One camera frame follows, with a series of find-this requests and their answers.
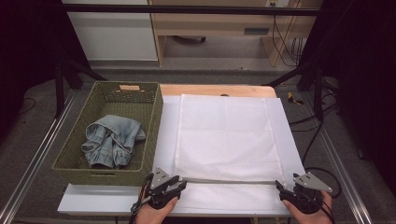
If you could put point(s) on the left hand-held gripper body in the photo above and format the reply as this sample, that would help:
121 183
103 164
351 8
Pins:
160 189

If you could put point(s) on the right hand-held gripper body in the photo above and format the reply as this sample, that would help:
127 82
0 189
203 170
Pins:
308 193

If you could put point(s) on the white mesh laundry bag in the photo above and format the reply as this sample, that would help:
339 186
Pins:
227 137

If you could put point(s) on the light blue denim garment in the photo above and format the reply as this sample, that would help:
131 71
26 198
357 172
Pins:
112 140

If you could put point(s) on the green woven basket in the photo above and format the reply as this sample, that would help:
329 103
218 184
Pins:
124 102

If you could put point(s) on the person's right hand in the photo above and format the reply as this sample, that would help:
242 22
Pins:
311 219

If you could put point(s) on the person's left hand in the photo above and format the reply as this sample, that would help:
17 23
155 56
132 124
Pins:
152 216

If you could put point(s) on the white board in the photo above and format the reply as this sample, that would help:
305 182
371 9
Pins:
168 124

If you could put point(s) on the yellow and black tool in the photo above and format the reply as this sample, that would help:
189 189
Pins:
292 98

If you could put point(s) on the wooden table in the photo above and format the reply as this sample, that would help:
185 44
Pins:
193 89

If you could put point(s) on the black metal stand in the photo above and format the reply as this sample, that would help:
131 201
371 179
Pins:
316 84
60 84

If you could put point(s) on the black curtain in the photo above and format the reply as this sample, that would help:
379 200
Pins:
367 77
28 46

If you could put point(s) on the white cabinet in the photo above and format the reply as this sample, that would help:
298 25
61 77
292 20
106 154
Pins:
112 34

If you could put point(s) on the wooden desk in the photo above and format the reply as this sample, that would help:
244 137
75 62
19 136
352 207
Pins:
214 23

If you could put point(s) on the black horizontal bar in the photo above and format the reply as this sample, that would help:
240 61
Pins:
186 9

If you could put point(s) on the aluminium rail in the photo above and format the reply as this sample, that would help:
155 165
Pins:
339 168
34 161

